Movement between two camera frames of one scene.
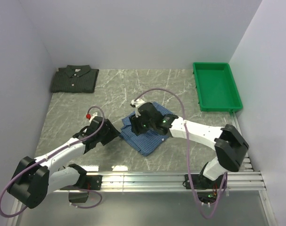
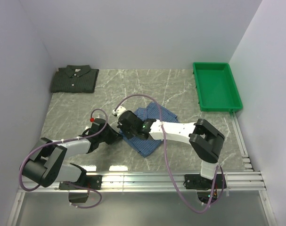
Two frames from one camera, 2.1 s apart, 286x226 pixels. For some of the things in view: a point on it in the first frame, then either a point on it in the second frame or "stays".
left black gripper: (112, 133) stays
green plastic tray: (216, 88) stays
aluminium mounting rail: (240, 181) stays
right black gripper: (135, 122) → (122, 128)
